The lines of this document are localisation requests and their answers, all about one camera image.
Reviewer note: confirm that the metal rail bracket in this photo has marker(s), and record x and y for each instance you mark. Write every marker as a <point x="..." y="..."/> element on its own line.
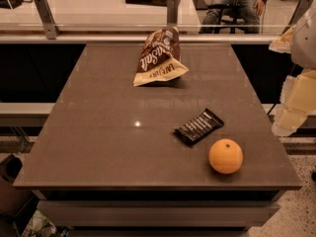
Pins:
<point x="301" y="8"/>
<point x="172" y="12"/>
<point x="50" y="28"/>

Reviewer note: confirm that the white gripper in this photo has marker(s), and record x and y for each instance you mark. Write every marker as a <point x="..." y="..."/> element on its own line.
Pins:
<point x="304" y="46"/>

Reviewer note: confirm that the left metal rail bracket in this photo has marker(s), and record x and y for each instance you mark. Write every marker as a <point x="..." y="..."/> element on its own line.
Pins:
<point x="50" y="28"/>

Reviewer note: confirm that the table drawer front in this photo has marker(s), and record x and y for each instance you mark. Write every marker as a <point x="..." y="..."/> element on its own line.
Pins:
<point x="80" y="213"/>

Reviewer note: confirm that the middle metal rail bracket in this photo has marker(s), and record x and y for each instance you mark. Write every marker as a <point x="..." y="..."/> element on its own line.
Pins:
<point x="172" y="12"/>

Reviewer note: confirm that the orange fruit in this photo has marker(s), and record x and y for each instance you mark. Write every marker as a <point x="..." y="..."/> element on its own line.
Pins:
<point x="225" y="156"/>

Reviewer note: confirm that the black snack bar wrapper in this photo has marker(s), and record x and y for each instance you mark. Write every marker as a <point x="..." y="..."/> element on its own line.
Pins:
<point x="199" y="127"/>

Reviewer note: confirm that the brown chip bag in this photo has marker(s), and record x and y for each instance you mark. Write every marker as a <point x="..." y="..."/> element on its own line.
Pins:
<point x="160" y="59"/>

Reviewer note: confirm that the right metal rail bracket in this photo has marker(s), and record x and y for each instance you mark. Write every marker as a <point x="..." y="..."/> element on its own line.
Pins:
<point x="301" y="8"/>

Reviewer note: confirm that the green white package below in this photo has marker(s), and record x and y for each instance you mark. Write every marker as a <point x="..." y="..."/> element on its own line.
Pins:
<point x="40" y="226"/>

